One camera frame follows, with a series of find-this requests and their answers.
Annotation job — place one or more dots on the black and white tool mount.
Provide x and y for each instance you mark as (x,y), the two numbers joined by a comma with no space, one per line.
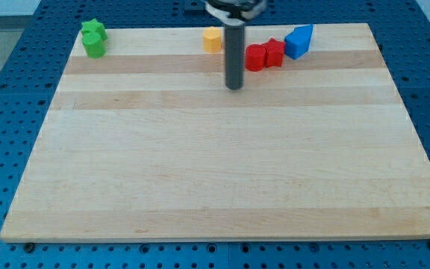
(235,12)

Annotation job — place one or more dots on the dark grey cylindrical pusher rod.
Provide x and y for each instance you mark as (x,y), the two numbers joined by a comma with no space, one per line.
(234,35)

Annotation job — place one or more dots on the green cylinder block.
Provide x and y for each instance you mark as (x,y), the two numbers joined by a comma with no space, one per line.
(93,45)

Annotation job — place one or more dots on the red star block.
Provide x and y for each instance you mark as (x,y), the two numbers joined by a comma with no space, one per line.
(275,52)

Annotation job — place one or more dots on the red cylinder block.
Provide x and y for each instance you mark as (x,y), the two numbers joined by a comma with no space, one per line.
(255,57)

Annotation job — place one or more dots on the yellow hexagon block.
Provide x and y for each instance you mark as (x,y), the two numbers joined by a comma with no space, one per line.
(212,39)

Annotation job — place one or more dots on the dark blue bracket block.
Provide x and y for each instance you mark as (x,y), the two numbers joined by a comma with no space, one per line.
(194,7)

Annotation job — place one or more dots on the blue perforated metal table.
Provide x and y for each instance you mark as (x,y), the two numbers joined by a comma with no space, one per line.
(30,77)

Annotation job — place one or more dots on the green star block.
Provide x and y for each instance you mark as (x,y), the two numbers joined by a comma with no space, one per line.
(94,26)

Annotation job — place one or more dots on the blue triangle block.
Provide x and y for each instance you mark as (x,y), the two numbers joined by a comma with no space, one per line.
(297,42)

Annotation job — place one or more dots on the light wooden board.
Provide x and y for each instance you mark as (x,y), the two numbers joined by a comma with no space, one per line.
(147,144)

